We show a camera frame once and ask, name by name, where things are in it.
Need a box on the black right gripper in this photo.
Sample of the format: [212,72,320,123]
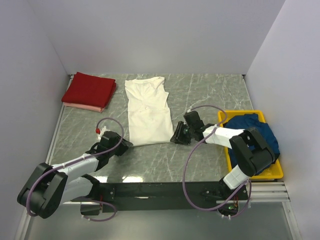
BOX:
[170,121,195,145]

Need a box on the white t shirt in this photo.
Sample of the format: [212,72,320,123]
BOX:
[124,76,174,147]

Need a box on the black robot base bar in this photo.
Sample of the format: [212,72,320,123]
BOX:
[69,181,250,216]

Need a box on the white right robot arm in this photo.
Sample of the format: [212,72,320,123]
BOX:
[170,121,277,200]

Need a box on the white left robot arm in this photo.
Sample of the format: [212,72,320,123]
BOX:
[17,131,133,219]

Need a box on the pink folded t shirt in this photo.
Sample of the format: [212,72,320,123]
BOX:
[63,102,105,113]

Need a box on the blue t shirt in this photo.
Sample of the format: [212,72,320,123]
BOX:
[223,113,280,160]

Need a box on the red folded t shirt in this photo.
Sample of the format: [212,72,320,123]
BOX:
[61,72,117,108]

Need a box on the yellow plastic bin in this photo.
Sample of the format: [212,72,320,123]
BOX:
[220,110,284,181]

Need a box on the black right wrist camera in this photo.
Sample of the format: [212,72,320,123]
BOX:
[183,111,204,129]

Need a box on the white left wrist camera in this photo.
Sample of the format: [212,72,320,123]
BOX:
[96,126,109,141]

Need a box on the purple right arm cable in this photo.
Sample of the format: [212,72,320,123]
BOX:
[181,104,253,222]

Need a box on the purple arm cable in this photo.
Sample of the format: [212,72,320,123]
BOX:
[25,117,124,223]
[181,104,253,222]

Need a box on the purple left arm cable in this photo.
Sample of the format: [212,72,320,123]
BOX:
[25,117,124,223]

